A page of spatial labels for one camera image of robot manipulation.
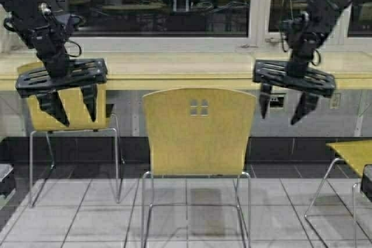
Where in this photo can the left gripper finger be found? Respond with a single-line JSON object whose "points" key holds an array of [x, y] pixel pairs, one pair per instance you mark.
{"points": [[89, 93], [51, 104]]}

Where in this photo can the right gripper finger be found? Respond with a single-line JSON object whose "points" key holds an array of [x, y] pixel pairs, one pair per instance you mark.
{"points": [[307, 103], [264, 98]]}

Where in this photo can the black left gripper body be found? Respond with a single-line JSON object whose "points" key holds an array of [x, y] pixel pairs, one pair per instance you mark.
{"points": [[60, 71]]}

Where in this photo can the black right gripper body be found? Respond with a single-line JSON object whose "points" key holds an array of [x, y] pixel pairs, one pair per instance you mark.
{"points": [[298, 73]]}

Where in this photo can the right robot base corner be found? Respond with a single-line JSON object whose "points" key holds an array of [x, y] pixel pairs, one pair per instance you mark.
{"points": [[366, 183]]}

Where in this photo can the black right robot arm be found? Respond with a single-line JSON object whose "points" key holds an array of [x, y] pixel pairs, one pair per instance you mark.
{"points": [[304, 35]]}

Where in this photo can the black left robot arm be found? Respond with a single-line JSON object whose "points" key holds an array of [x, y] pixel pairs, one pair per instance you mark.
{"points": [[47, 31]]}

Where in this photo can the long wooden counter table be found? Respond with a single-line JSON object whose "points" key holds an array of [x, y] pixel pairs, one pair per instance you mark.
{"points": [[233, 70]]}

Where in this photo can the wall power outlet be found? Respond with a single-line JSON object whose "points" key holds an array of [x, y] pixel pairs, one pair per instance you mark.
{"points": [[277, 102]]}

